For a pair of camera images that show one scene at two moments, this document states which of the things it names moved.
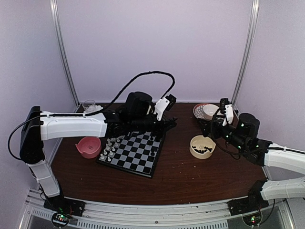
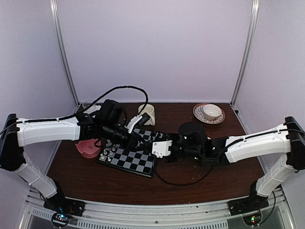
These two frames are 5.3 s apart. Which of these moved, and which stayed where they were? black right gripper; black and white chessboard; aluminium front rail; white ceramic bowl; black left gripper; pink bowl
Moved: black right gripper; black left gripper
Stayed: pink bowl; white ceramic bowl; aluminium front rail; black and white chessboard
